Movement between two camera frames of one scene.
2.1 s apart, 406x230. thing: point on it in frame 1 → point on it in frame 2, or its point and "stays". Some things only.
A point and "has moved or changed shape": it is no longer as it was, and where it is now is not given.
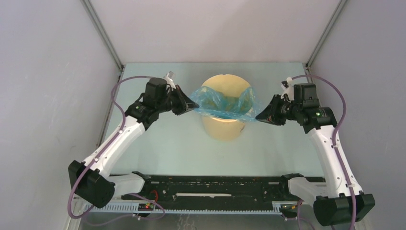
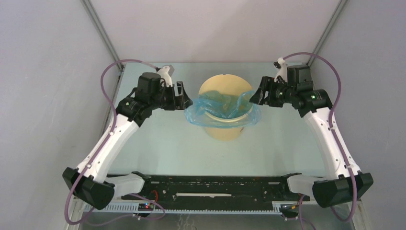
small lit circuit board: [145, 207] stays
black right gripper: [270, 114] → [266, 85]
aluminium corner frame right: [307, 66] stays
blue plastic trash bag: [243, 105] has moved or changed shape
